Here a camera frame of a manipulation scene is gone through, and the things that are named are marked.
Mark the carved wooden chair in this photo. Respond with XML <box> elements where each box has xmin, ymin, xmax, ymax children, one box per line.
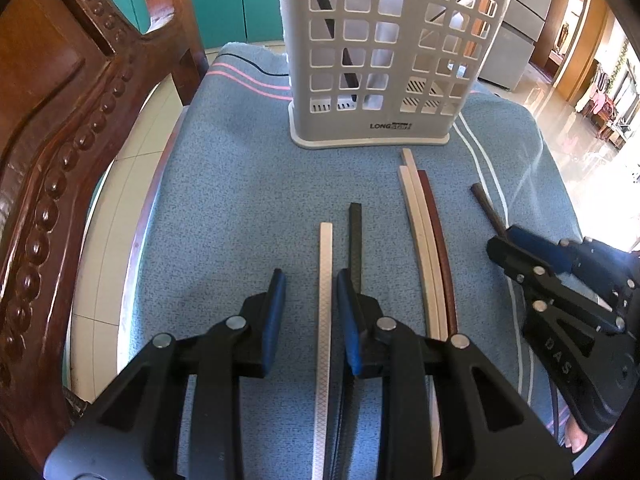
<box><xmin>0</xmin><ymin>0</ymin><xmax>211</xmax><ymax>461</ymax></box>

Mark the white plastic utensil basket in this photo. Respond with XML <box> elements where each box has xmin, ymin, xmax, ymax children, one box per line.
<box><xmin>274</xmin><ymin>0</ymin><xmax>517</xmax><ymax>150</ymax></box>

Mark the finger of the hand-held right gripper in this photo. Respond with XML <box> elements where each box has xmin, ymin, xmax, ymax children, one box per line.
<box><xmin>505</xmin><ymin>226</ymin><xmax>601</xmax><ymax>276</ymax></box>
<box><xmin>486</xmin><ymin>235</ymin><xmax>627</xmax><ymax>335</ymax></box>

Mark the dark brown chopstick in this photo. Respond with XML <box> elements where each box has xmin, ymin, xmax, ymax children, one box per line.
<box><xmin>470</xmin><ymin>183</ymin><xmax>510</xmax><ymax>241</ymax></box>

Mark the silver refrigerator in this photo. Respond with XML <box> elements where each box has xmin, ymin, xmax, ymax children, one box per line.
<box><xmin>480</xmin><ymin>0</ymin><xmax>551</xmax><ymax>93</ymax></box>

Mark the blue striped cloth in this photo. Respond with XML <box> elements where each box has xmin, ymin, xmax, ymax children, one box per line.
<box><xmin>120</xmin><ymin>40</ymin><xmax>586</xmax><ymax>480</ymax></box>

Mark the red-brown chopstick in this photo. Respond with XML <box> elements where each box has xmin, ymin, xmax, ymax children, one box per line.
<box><xmin>416</xmin><ymin>170</ymin><xmax>460</xmax><ymax>338</ymax></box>

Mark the pink garment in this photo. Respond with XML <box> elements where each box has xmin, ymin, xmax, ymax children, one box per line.
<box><xmin>582</xmin><ymin>77</ymin><xmax>608</xmax><ymax>113</ymax></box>

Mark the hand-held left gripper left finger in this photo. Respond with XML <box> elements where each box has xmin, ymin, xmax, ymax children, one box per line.
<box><xmin>45</xmin><ymin>267</ymin><xmax>288</xmax><ymax>480</ymax></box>

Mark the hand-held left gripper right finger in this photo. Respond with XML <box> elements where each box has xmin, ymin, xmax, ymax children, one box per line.
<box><xmin>336</xmin><ymin>267</ymin><xmax>573</xmax><ymax>480</ymax></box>

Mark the green vine garland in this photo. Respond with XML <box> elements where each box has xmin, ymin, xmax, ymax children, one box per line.
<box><xmin>607</xmin><ymin>40</ymin><xmax>631</xmax><ymax>96</ymax></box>

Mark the wooden room door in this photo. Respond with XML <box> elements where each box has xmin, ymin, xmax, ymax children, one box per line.
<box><xmin>542</xmin><ymin>0</ymin><xmax>587</xmax><ymax>68</ymax></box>

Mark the white patterned chopstick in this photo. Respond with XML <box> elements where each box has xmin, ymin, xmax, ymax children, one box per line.
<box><xmin>311</xmin><ymin>221</ymin><xmax>335</xmax><ymax>480</ymax></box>

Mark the teal base cabinet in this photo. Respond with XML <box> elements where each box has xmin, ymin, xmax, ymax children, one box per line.
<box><xmin>92</xmin><ymin>0</ymin><xmax>283</xmax><ymax>53</ymax></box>

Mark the cream chopstick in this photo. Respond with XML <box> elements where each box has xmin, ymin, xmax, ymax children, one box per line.
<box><xmin>401</xmin><ymin>148</ymin><xmax>451</xmax><ymax>341</ymax></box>
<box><xmin>396</xmin><ymin>167</ymin><xmax>446</xmax><ymax>478</ymax></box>

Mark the wooden dining chair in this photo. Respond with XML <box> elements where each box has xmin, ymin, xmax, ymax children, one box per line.
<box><xmin>590</xmin><ymin>95</ymin><xmax>640</xmax><ymax>148</ymax></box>

